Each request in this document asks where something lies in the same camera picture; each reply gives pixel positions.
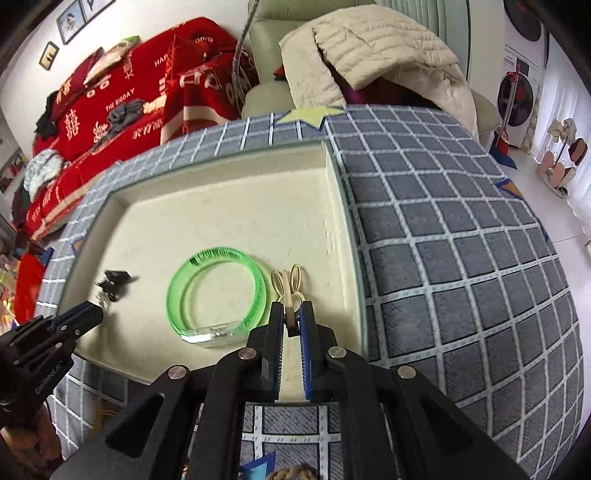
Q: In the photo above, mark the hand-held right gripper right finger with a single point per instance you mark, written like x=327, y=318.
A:
x=305, y=355

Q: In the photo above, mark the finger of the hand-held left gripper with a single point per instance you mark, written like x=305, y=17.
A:
x=69, y=314
x=87, y=321

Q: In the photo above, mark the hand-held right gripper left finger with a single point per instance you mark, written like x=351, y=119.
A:
x=277, y=350

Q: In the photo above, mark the black hair clip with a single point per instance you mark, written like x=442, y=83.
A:
x=115, y=278

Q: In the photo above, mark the grey tray with cream lining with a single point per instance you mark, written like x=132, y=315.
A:
x=231, y=207

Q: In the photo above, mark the person's left forearm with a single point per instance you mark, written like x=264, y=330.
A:
x=44, y=443

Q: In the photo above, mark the red gift bag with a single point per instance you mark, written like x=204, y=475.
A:
x=27, y=286

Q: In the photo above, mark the green translucent bangle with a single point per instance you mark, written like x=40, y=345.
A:
x=217, y=255

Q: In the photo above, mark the white grey knitted cloth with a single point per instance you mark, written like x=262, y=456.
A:
x=41, y=168

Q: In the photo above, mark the black garment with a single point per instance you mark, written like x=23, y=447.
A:
x=46, y=120

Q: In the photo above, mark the grey garment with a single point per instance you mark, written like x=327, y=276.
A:
x=124, y=113

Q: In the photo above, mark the red pillow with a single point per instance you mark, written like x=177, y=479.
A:
x=74, y=90

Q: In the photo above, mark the red printed sofa cover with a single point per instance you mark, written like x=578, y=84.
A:
x=138, y=78

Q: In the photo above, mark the photo printed pillow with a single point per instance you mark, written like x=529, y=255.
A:
x=113, y=55

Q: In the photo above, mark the purple cloth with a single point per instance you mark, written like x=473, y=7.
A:
x=353, y=94

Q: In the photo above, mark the red square cushion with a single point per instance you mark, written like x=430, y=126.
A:
x=182, y=60

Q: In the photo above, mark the black framed portrait photo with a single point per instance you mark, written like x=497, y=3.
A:
x=97, y=8
x=69, y=21

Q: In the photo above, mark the red broom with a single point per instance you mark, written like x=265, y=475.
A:
x=505, y=115

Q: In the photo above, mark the green armchair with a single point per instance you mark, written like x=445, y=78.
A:
x=263, y=37

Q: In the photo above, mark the slipper rack with slippers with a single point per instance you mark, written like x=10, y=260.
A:
x=561, y=170

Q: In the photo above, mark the beige quilted jacket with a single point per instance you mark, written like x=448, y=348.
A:
x=369, y=41

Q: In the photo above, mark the white washing machine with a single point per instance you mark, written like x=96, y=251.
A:
x=519, y=101

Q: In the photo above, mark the white sheer curtain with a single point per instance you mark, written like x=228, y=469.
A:
x=561, y=83

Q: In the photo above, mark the white tumble dryer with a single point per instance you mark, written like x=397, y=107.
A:
x=524, y=18

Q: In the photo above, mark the low wall picture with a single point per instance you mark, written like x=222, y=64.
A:
x=11, y=168

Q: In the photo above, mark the small black picture frame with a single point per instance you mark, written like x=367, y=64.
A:
x=48, y=55

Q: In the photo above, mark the grey gooseneck camera stand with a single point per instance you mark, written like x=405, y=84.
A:
x=240, y=50

